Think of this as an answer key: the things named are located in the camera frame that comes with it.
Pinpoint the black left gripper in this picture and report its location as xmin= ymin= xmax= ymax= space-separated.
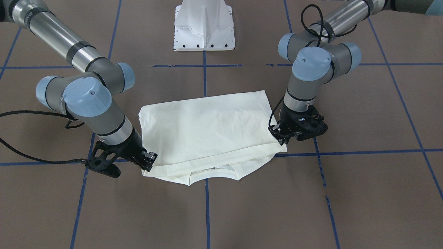
xmin=268 ymin=105 xmax=328 ymax=146

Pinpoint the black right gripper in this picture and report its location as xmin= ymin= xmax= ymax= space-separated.
xmin=85 ymin=133 xmax=158 ymax=178

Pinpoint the cream long-sleeve cat shirt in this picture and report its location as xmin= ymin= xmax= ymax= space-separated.
xmin=139 ymin=90 xmax=287 ymax=186

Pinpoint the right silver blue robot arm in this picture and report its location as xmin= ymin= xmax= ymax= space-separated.
xmin=1 ymin=0 xmax=157 ymax=178

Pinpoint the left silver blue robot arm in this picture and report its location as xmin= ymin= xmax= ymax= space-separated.
xmin=268 ymin=0 xmax=385 ymax=145

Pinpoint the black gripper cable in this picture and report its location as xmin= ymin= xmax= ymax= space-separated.
xmin=0 ymin=110 xmax=89 ymax=165

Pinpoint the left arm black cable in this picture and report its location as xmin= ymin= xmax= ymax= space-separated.
xmin=268 ymin=4 xmax=359 ymax=128

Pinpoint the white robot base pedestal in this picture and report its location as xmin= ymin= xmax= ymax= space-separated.
xmin=173 ymin=0 xmax=236 ymax=52

